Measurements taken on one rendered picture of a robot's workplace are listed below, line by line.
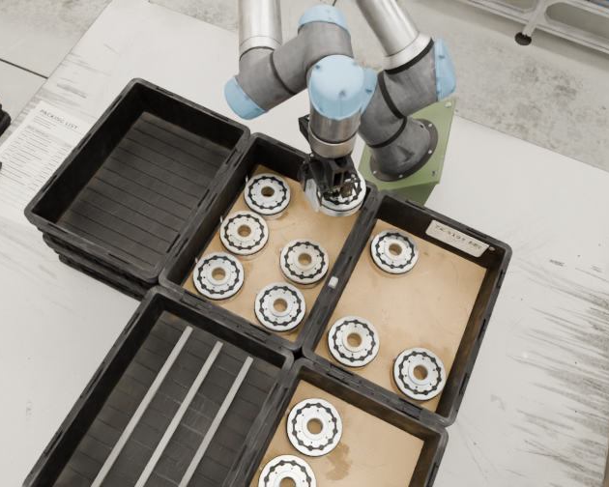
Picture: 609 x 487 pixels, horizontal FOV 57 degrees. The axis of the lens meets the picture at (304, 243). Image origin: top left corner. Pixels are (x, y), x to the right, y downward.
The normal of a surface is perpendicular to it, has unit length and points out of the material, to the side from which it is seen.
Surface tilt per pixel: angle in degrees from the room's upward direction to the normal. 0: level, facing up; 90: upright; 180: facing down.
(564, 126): 0
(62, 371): 0
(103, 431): 0
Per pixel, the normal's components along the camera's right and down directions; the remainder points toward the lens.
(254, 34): -0.21, -0.45
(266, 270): 0.09, -0.43
